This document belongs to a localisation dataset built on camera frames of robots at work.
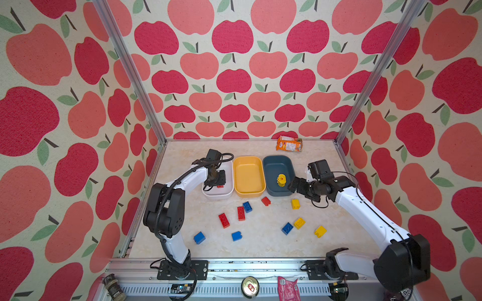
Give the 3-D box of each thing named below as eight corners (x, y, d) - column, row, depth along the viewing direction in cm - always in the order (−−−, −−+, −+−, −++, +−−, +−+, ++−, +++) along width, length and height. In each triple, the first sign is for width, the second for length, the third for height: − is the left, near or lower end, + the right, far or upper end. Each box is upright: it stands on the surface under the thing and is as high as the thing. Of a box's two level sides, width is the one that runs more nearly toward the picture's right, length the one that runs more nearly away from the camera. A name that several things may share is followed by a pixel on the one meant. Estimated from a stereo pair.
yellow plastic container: (233, 197, 97) (232, 192, 93) (234, 162, 112) (234, 156, 108) (265, 197, 97) (266, 192, 93) (262, 162, 112) (262, 156, 108)
